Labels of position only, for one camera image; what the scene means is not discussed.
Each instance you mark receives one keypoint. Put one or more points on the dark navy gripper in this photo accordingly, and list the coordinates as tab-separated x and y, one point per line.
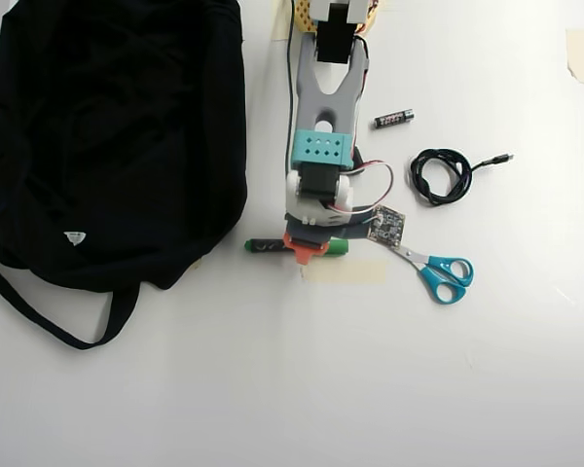
308	244

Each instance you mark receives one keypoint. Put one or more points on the green marker with black barrel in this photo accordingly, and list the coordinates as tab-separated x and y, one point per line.
263	245

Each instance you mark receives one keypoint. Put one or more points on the grey teal white robot arm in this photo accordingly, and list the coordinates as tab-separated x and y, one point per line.
321	151

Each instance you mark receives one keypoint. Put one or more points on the black fabric bag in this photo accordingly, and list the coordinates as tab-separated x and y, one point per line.
102	146

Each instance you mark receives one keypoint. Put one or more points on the long beige masking tape strip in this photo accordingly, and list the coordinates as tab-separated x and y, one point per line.
350	272

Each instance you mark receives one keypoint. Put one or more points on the black battery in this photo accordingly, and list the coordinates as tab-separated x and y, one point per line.
393	119

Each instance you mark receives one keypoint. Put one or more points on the narrow beige masking tape strip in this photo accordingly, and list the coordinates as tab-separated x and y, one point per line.
278	24

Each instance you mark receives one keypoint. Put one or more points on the yellow perforated base block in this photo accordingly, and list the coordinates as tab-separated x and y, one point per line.
304	17

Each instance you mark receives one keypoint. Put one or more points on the torn beige masking tape piece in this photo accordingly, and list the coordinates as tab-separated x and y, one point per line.
580	53

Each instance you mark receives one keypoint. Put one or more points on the square camera circuit board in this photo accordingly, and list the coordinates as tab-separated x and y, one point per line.
388	227

